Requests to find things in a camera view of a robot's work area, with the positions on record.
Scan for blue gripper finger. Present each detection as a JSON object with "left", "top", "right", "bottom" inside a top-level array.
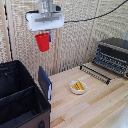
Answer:
[{"left": 48, "top": 32, "right": 53, "bottom": 43}]

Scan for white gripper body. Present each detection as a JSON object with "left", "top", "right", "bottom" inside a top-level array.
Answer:
[{"left": 25, "top": 11, "right": 65, "bottom": 33}]

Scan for red plastic cup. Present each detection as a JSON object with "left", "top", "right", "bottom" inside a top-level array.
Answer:
[{"left": 34, "top": 31, "right": 51, "bottom": 53}]

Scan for black fabric storage box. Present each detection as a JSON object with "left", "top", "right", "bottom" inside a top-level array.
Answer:
[{"left": 0, "top": 59, "right": 52, "bottom": 128}]

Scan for woven folding screen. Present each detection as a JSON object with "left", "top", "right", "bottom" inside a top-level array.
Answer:
[{"left": 0, "top": 0, "right": 128, "bottom": 81}]

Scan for dark blue flat book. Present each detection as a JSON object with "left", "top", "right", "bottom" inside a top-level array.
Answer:
[{"left": 37, "top": 65, "right": 53, "bottom": 102}]

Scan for yellow food pieces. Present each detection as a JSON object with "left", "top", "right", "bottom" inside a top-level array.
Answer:
[{"left": 71, "top": 80, "right": 86, "bottom": 92}]

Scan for white round bowl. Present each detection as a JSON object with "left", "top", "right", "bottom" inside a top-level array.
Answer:
[{"left": 69, "top": 80, "right": 88, "bottom": 96}]

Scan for black toaster oven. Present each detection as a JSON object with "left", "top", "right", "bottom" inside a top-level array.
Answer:
[{"left": 92, "top": 37, "right": 128, "bottom": 80}]

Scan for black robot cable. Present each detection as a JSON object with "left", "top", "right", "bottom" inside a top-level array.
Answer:
[{"left": 63, "top": 0, "right": 128, "bottom": 24}]

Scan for black wire oven rack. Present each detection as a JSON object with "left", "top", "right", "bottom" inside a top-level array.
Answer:
[{"left": 79, "top": 64, "right": 112, "bottom": 86}]

